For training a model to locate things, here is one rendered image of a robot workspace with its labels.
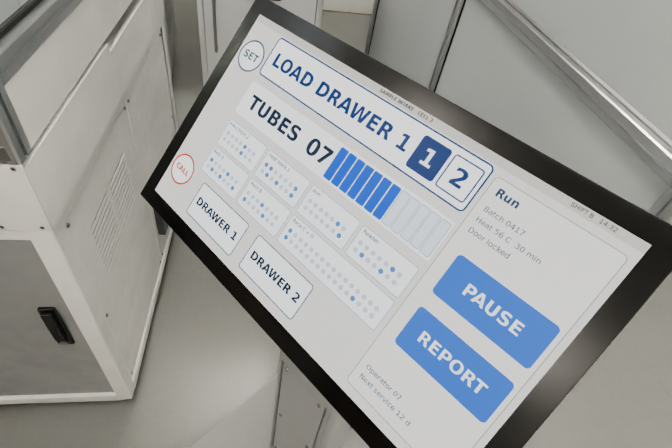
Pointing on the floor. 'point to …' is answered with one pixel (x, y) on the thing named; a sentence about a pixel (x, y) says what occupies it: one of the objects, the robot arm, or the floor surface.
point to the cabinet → (93, 261)
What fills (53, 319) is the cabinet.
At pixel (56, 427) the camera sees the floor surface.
